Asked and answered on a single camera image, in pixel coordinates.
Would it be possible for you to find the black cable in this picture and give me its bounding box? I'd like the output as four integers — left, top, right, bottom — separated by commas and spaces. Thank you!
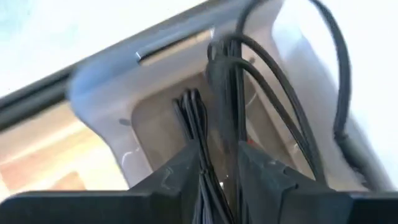
172, 0, 389, 224

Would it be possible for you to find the grey plastic bin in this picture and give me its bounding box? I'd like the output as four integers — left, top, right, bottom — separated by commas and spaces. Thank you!
67, 0, 397, 192

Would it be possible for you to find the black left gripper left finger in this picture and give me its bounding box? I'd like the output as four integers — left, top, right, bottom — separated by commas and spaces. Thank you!
129, 139, 201, 224

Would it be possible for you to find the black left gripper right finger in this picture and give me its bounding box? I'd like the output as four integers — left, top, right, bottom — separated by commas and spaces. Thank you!
238, 141, 336, 224

